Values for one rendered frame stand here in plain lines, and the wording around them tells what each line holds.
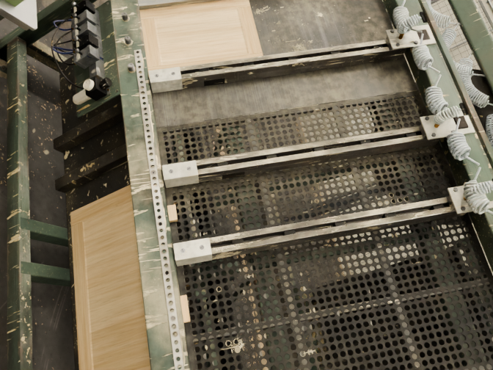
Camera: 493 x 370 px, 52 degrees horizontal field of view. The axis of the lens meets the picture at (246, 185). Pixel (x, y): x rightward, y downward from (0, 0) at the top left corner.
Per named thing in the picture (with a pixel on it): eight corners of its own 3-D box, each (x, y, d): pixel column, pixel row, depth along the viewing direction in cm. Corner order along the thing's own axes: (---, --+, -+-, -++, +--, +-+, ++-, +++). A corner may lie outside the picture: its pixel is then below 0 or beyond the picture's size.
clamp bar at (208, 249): (174, 244, 179) (166, 220, 157) (483, 191, 193) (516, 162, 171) (177, 271, 175) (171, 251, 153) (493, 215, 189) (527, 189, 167)
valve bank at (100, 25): (45, 7, 217) (86, -21, 207) (71, 25, 228) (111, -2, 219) (50, 103, 196) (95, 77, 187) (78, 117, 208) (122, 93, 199)
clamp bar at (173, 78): (150, 77, 208) (141, 37, 187) (419, 41, 222) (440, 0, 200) (152, 97, 204) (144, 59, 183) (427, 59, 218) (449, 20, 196)
